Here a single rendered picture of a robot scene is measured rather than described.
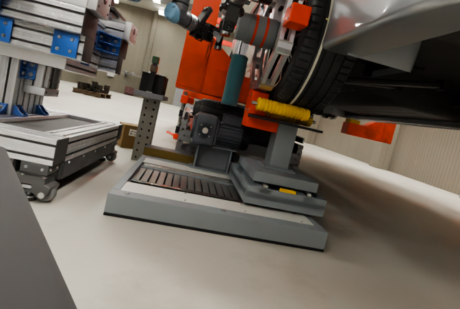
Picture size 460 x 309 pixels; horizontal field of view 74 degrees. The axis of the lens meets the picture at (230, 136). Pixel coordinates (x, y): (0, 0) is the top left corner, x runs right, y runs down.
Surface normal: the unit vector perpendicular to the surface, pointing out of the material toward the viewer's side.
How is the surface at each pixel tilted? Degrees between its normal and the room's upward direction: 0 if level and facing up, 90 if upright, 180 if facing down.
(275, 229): 90
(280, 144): 90
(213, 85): 90
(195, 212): 90
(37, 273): 0
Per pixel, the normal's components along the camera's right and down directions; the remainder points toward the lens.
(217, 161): 0.13, 0.11
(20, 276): 0.22, -0.97
